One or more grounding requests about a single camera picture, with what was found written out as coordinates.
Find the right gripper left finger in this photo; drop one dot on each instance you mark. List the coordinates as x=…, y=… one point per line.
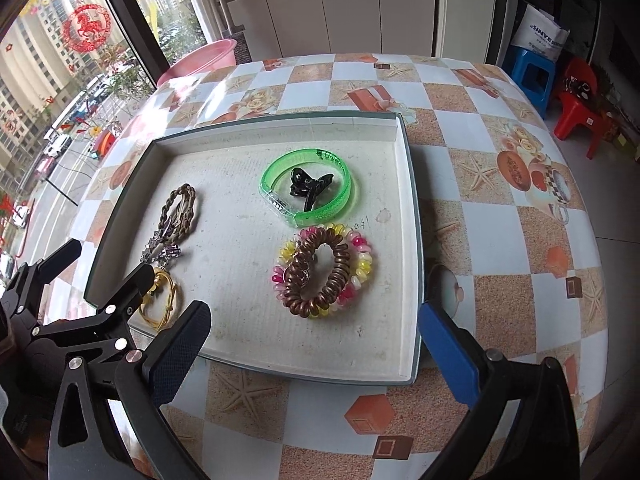
x=84, y=441

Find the pink plastic basin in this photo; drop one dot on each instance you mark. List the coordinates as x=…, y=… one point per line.
x=218, y=54

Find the red plastic child chair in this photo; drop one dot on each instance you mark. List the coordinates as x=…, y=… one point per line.
x=578, y=96

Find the braided brown oval hair clip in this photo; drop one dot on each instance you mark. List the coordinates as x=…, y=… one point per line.
x=176, y=215

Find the red horse window decal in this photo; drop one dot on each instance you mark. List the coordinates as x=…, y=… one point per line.
x=87, y=28

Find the white paper shopping bag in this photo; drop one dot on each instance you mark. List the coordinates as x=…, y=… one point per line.
x=538, y=32

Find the white sideboard cabinet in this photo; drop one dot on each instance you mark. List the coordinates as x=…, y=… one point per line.
x=276, y=28

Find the shallow grey jewelry tray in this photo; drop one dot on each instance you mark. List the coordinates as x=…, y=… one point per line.
x=228, y=258

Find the black claw hair clip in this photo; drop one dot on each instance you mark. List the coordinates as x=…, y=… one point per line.
x=306, y=187

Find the green translucent bangle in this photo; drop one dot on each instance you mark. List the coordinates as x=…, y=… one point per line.
x=317, y=176

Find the blue plastic stool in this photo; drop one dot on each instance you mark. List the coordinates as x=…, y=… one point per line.
x=534, y=75

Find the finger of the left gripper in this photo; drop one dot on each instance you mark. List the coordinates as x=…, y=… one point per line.
x=44, y=271
x=121, y=304

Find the silver star hair clip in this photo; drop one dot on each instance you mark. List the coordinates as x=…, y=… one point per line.
x=159, y=252

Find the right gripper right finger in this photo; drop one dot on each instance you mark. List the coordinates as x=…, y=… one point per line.
x=542, y=442

